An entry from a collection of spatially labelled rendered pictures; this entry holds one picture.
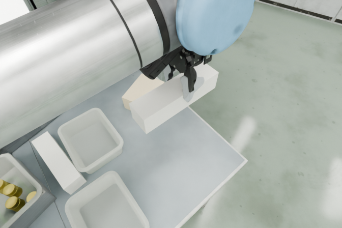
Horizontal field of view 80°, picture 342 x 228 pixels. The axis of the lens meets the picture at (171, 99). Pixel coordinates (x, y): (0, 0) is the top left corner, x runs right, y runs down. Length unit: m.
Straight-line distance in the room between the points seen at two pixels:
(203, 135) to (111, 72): 0.72
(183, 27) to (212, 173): 0.67
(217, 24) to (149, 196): 0.66
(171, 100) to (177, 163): 0.36
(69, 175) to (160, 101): 0.44
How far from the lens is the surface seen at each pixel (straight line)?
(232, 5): 0.18
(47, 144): 0.88
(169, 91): 0.50
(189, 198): 0.76
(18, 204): 0.84
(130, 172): 0.79
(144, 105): 0.48
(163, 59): 0.39
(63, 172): 0.80
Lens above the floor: 1.48
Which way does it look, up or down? 51 degrees down
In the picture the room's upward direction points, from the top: straight up
